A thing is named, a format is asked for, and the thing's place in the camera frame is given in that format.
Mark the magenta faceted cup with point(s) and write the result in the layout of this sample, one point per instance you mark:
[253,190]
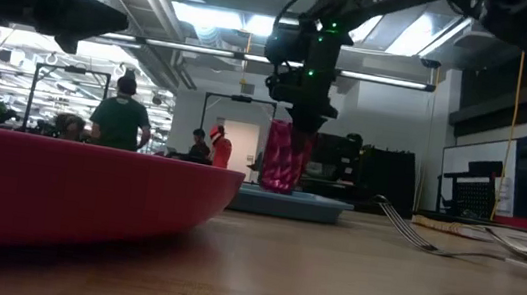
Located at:
[279,162]

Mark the white door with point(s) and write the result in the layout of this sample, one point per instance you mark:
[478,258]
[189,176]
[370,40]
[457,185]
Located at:
[242,150]

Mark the black perforated cart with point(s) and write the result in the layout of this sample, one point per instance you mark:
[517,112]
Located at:
[476,196]

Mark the red round plate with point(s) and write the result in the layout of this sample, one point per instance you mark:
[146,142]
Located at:
[62,188]

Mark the black equipment stack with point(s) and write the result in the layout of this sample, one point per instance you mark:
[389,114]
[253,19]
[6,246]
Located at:
[381,177]

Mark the black gantry frame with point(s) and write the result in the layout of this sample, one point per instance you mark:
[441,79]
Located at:
[241,98]
[35,89]

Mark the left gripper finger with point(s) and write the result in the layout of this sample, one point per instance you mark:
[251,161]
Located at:
[93,18]

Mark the white whiteboard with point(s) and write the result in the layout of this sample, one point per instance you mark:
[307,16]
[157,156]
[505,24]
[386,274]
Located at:
[458,159]

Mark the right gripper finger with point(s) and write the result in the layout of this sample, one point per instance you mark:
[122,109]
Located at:
[307,150]

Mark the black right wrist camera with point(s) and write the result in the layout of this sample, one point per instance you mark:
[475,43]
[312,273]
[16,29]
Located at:
[282,46]

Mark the long ceiling light tube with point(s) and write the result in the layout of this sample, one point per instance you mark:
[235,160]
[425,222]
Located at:
[195,49]

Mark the blue plastic tray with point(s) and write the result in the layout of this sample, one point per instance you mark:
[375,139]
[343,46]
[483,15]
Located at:
[286,206]

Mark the beige folded napkin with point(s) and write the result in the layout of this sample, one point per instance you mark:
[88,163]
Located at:
[455,226]

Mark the person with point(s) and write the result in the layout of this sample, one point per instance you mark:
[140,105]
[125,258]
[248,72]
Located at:
[220,151]
[69,127]
[199,149]
[119,122]

